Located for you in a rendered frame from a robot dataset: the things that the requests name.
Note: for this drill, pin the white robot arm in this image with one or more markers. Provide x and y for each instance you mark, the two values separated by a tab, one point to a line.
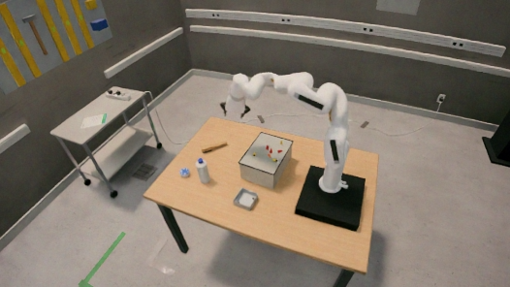
329	96

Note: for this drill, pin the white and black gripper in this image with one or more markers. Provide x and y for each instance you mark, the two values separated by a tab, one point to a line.
233	106

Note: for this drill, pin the white bottle with blue cap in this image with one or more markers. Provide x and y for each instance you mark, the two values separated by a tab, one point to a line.
202	170

